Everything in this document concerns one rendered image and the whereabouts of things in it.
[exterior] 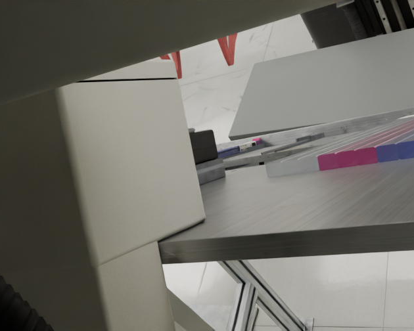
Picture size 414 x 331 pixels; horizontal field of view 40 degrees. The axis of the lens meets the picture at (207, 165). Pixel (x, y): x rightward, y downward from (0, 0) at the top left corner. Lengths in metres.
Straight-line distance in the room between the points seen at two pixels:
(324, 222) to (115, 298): 0.08
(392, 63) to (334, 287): 0.70
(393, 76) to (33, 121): 1.01
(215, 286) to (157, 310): 1.60
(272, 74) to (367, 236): 1.16
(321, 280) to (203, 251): 1.45
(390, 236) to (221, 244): 0.07
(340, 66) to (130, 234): 1.07
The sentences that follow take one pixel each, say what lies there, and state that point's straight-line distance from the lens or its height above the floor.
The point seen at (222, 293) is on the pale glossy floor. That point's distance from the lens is 1.81.
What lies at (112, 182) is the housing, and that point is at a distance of 0.23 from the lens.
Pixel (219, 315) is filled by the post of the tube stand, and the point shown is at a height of 0.01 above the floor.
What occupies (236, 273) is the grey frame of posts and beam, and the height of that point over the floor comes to 0.35.
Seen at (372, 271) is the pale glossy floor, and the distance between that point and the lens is 1.64.
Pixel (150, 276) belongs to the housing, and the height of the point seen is 1.20.
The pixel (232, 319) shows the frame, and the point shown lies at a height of 0.32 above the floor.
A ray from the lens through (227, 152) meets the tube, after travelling 0.89.
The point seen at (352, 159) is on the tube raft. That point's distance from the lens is 0.40.
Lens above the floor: 1.36
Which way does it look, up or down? 38 degrees down
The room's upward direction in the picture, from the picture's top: 39 degrees counter-clockwise
